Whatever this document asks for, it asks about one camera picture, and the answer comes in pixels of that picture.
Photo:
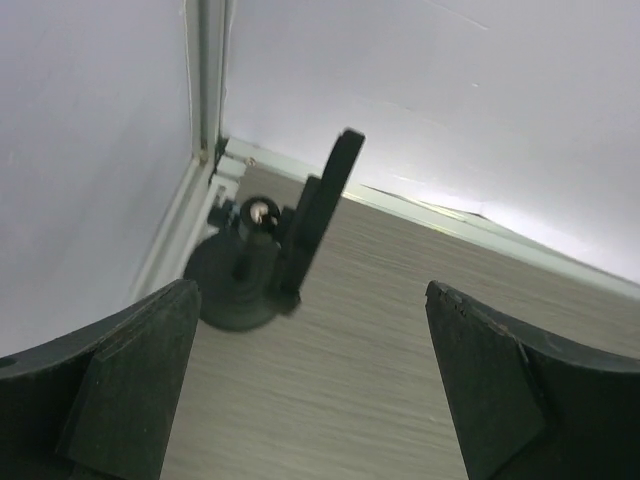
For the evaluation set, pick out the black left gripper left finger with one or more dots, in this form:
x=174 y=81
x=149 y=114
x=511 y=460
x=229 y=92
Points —
x=99 y=402

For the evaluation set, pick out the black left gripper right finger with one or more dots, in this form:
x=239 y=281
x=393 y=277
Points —
x=527 y=403

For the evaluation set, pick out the black smartphone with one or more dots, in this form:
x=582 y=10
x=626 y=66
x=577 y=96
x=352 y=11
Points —
x=314 y=211

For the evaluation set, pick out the black phone stand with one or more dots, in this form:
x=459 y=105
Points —
x=240 y=269

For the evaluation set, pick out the left aluminium frame post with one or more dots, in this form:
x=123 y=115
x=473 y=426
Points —
x=209 y=25

